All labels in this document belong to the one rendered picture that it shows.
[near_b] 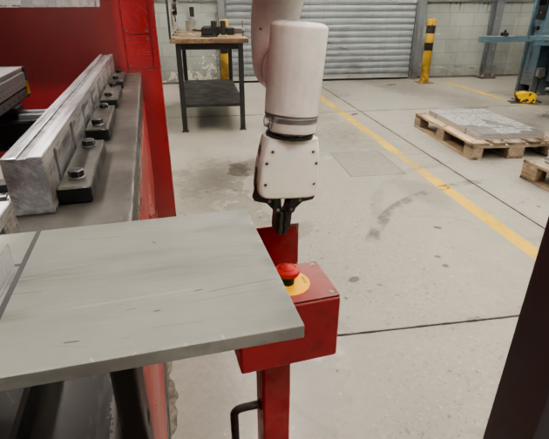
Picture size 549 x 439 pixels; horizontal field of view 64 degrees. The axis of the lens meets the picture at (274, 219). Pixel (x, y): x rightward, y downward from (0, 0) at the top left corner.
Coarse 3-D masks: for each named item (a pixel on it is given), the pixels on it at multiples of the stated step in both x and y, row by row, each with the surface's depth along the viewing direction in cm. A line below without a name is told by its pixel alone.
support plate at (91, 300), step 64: (64, 256) 35; (128, 256) 35; (192, 256) 35; (256, 256) 35; (0, 320) 28; (64, 320) 28; (128, 320) 28; (192, 320) 28; (256, 320) 28; (0, 384) 23
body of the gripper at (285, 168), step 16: (272, 144) 68; (288, 144) 68; (304, 144) 69; (256, 160) 71; (272, 160) 68; (288, 160) 69; (304, 160) 70; (256, 176) 74; (272, 176) 70; (288, 176) 70; (304, 176) 71; (272, 192) 71; (288, 192) 72; (304, 192) 72
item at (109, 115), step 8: (96, 112) 125; (104, 112) 125; (112, 112) 126; (104, 120) 117; (112, 120) 123; (88, 128) 109; (96, 128) 109; (104, 128) 109; (88, 136) 109; (96, 136) 109; (104, 136) 110
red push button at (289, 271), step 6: (282, 264) 70; (288, 264) 70; (294, 264) 70; (282, 270) 68; (288, 270) 68; (294, 270) 68; (282, 276) 68; (288, 276) 68; (294, 276) 68; (288, 282) 69
